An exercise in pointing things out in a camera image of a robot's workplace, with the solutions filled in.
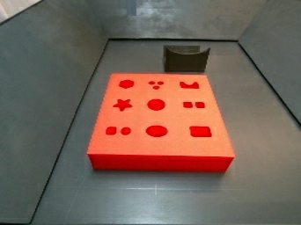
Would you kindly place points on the red shape sorter board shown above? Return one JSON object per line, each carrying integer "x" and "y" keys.
{"x": 159, "y": 124}

